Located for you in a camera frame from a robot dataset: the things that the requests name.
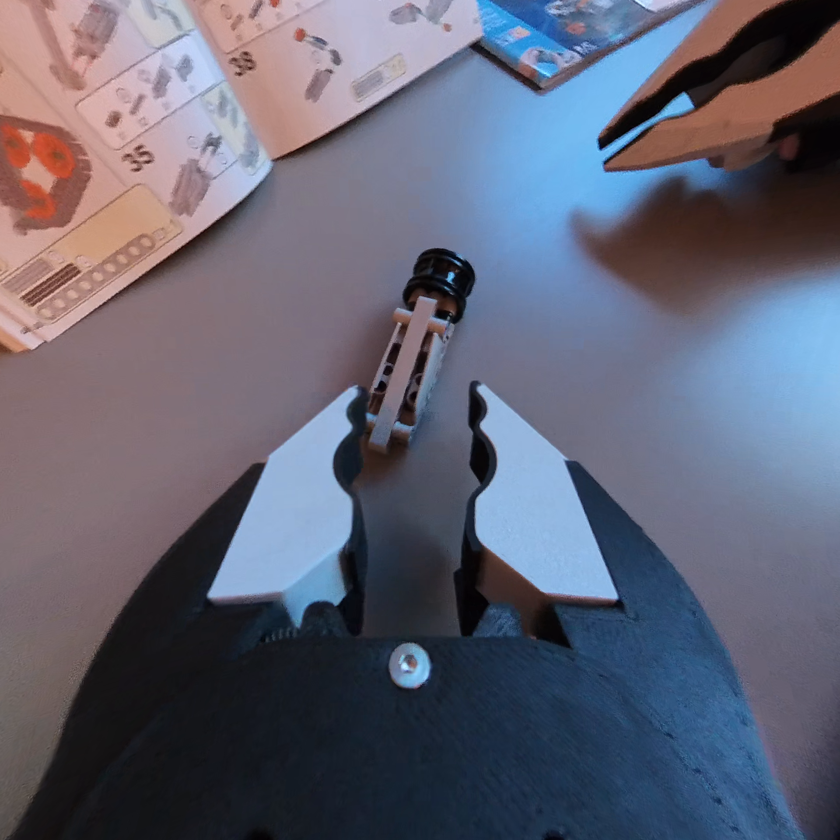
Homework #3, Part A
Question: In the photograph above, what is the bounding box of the grey desk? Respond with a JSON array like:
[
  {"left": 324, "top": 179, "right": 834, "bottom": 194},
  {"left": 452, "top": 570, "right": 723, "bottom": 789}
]
[{"left": 0, "top": 3, "right": 840, "bottom": 840}]

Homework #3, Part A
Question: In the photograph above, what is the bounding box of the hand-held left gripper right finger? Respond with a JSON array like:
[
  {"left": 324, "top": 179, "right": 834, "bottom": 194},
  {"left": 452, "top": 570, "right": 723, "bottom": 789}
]
[{"left": 454, "top": 381, "right": 622, "bottom": 639}]

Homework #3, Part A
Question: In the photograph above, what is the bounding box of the open building instruction booklet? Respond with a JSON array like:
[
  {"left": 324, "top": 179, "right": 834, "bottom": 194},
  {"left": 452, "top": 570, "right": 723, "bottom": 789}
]
[{"left": 0, "top": 0, "right": 487, "bottom": 355}]

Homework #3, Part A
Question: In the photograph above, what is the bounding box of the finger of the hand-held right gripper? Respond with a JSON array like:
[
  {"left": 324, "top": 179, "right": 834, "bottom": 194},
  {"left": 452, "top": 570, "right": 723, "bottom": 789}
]
[
  {"left": 600, "top": 41, "right": 840, "bottom": 173},
  {"left": 597, "top": 0, "right": 840, "bottom": 151}
]

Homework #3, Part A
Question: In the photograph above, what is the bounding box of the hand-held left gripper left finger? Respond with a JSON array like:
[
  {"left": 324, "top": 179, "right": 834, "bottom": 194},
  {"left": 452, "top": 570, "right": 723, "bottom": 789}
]
[{"left": 207, "top": 386, "right": 368, "bottom": 636}]

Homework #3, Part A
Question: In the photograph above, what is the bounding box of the blue leaflet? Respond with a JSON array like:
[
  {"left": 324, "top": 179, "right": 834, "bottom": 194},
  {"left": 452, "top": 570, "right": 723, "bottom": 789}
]
[{"left": 472, "top": 0, "right": 710, "bottom": 91}]

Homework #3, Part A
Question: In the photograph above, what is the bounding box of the grey brick assembly black wheel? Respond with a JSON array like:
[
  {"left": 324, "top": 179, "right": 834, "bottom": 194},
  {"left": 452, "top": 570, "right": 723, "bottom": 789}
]
[{"left": 365, "top": 248, "right": 476, "bottom": 454}]

